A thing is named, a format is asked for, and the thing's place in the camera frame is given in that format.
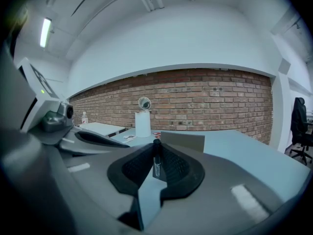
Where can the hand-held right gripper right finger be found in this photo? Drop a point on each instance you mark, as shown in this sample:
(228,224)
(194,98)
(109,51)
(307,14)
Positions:
(220,180)

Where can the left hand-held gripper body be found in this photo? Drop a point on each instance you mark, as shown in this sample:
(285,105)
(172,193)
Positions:
(31,101)

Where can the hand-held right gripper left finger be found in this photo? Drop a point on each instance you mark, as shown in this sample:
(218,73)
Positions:
(97,180)

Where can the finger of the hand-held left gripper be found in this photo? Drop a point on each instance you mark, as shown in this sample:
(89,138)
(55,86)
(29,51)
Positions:
(80,149)
(97,138)

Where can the black pen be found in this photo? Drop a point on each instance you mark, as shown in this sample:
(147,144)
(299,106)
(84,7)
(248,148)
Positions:
(156,153)

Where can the white table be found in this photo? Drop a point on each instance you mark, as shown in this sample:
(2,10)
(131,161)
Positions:
(102,128)

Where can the clear plastic bottle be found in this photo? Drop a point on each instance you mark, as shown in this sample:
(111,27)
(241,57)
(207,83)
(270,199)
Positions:
(84,118)

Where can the small white flat item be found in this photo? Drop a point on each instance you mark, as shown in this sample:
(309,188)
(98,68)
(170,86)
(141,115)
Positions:
(129,136)

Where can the white cylindrical container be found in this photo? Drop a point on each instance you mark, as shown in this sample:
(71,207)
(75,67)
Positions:
(143,125)

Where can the round mirror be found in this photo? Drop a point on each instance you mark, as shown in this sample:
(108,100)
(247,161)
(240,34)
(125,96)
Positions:
(144,103)

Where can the small red black item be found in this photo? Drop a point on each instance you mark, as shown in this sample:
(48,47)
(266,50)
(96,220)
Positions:
(156,133)

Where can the ceiling tube light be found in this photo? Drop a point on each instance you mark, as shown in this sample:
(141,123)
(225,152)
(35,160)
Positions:
(45,32)

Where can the black office chair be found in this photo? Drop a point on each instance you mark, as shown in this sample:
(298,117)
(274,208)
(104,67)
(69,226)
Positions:
(300,126)

